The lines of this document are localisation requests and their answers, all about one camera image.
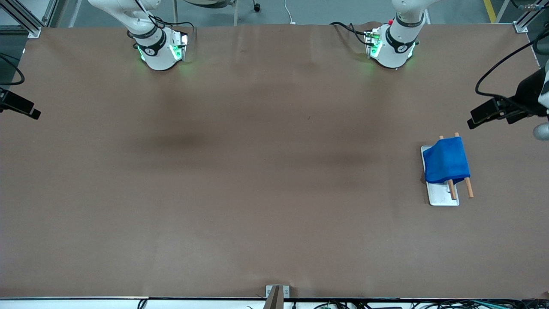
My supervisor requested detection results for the blue microfibre towel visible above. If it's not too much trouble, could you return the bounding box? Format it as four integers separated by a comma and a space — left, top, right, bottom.
423, 136, 471, 185

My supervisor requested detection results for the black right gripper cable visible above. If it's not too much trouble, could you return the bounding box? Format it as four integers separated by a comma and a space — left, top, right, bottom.
0, 53, 25, 87

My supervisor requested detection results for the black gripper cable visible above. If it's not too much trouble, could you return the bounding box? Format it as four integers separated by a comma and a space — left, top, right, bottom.
0, 53, 25, 87
475, 29, 549, 100

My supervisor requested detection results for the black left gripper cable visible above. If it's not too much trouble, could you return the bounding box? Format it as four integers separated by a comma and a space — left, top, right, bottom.
475, 29, 549, 100

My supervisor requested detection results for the aluminium frame post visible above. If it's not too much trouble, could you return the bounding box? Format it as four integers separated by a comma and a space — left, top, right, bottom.
513, 0, 549, 33
0, 0, 59, 39

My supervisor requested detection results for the black arm base cable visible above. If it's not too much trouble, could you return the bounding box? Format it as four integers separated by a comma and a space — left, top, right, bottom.
329, 21, 370, 46

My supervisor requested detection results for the metal table edge bracket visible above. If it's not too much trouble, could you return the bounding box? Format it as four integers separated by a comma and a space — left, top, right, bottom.
265, 285, 290, 309

